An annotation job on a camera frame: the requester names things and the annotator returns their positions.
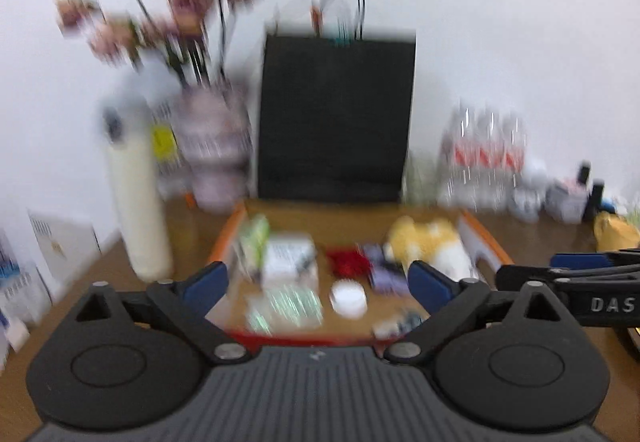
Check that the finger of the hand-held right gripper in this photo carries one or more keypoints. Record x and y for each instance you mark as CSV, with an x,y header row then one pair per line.
x,y
580,260
525,274

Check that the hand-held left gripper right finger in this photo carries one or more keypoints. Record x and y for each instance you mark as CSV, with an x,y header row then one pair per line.
x,y
425,282

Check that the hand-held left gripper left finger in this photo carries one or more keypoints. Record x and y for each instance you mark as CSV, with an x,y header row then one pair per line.
x,y
207,279

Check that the green packet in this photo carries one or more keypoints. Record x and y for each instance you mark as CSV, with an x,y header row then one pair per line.
x,y
255,242

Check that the white round jar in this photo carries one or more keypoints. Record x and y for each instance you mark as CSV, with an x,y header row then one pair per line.
x,y
348,299

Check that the red fuzzy item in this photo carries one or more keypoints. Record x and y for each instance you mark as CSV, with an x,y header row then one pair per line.
x,y
347,262

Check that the orange-rimmed wooden tray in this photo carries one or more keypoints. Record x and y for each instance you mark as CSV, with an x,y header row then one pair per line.
x,y
300,222

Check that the wooden desktop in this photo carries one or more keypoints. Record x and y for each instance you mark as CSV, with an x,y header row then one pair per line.
x,y
190,232

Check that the purple knitted pouch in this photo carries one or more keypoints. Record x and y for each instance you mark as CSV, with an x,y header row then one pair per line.
x,y
387,274

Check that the yellow and white plush toy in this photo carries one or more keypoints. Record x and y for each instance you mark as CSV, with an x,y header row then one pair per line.
x,y
430,242

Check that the yellow bag at right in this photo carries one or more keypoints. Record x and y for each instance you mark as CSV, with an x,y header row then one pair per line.
x,y
617,232

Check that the pink tin box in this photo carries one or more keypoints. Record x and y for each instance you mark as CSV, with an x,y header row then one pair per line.
x,y
565,199

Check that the black bottle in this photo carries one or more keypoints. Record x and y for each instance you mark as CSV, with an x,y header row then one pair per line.
x,y
595,199

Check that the clear wrapped white package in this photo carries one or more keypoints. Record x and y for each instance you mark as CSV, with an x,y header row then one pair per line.
x,y
290,259

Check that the iridescent foil packet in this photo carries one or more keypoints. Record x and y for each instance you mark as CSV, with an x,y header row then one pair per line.
x,y
290,307

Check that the thin black tube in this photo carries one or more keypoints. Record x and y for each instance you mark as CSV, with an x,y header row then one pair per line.
x,y
584,172

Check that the grey glass cup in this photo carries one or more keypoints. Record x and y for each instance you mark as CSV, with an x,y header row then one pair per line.
x,y
420,182

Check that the cream thermos bottle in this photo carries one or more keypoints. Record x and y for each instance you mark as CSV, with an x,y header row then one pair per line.
x,y
137,202

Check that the clear water bottle red label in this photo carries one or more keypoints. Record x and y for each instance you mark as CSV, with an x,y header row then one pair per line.
x,y
457,162
514,162
486,162

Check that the clear bag with yellow smiley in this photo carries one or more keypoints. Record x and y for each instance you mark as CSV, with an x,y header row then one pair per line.
x,y
162,142

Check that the white carton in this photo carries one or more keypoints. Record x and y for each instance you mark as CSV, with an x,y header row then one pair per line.
x,y
65,247

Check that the black paper bag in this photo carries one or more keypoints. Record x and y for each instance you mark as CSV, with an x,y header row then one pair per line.
x,y
335,122

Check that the blue and white boxes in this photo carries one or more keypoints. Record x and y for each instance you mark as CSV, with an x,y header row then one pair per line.
x,y
20,292

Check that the dried pink roses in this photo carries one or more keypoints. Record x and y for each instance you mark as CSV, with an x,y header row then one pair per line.
x,y
185,7

